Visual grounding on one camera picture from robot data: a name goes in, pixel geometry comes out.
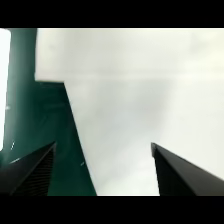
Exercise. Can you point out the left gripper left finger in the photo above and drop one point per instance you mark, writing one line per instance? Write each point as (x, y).
(28, 173)

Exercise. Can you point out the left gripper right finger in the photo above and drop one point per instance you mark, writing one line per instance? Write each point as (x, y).
(181, 176)

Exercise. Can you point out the white shirt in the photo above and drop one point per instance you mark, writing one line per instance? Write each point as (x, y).
(143, 100)

